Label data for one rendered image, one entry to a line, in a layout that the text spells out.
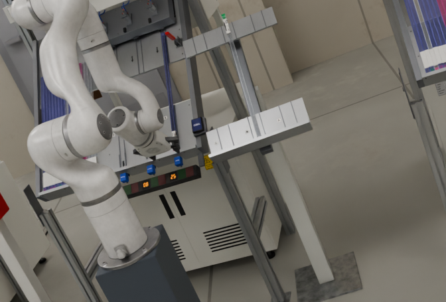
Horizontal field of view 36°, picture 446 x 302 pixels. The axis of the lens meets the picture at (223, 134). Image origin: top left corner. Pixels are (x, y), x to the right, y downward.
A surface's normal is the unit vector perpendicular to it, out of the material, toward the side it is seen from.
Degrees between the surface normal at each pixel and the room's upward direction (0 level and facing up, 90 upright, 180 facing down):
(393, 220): 0
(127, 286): 90
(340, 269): 0
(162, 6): 43
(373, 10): 90
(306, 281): 0
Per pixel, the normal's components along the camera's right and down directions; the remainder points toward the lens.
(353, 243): -0.38, -0.87
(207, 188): -0.17, 0.41
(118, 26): -0.39, -0.35
